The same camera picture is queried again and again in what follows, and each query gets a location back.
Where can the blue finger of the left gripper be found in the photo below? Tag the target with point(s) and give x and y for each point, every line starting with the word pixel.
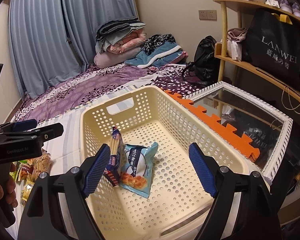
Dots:
pixel 24 125
pixel 48 132

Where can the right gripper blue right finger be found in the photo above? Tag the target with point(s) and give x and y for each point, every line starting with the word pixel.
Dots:
pixel 256 217

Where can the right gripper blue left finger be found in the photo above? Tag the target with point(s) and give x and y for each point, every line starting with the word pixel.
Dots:
pixel 42 216

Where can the clear sesame cookie bag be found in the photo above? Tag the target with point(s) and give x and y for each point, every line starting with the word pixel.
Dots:
pixel 40 164

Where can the navy white cracker pack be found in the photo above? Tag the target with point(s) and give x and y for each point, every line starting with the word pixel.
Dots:
pixel 113 168

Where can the cream perforated plastic basket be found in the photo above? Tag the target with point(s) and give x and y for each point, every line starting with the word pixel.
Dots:
pixel 177 204

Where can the blue egg waffle snack bag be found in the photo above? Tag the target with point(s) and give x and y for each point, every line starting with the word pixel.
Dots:
pixel 137 169

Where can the brown bread snack pack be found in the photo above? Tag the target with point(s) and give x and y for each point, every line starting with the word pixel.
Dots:
pixel 23 169

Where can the yellow oat cookie pack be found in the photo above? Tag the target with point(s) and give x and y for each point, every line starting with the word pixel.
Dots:
pixel 25 193

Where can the person left hand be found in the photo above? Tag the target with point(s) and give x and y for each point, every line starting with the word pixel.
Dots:
pixel 8 192

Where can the white wardrobe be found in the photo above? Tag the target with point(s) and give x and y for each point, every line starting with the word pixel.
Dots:
pixel 10 99

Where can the purple floral bedspread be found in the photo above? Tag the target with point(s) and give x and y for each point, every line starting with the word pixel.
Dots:
pixel 95 82

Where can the blue grey curtain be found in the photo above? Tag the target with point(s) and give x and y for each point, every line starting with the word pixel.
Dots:
pixel 51 41

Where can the orange foam puzzle mat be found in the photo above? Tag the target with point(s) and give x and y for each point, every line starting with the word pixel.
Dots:
pixel 241 143

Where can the folded quilt stack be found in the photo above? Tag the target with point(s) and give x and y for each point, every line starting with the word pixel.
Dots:
pixel 118 41

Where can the leopard print cloth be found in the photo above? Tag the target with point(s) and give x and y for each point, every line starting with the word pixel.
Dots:
pixel 155 41

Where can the teal blue blanket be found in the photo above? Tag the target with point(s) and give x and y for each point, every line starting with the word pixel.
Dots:
pixel 161 56

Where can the black backpack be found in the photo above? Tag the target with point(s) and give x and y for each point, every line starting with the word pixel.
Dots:
pixel 204 70

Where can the black LANWEI shopping bag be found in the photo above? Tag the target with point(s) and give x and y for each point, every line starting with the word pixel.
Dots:
pixel 273 46

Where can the pink clothes on shelf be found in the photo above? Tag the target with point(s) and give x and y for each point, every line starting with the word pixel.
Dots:
pixel 235 37

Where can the white shoes on shelf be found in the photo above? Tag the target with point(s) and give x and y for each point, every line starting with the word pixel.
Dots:
pixel 285 5

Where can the wall power socket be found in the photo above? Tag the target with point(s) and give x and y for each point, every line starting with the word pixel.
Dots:
pixel 207 15

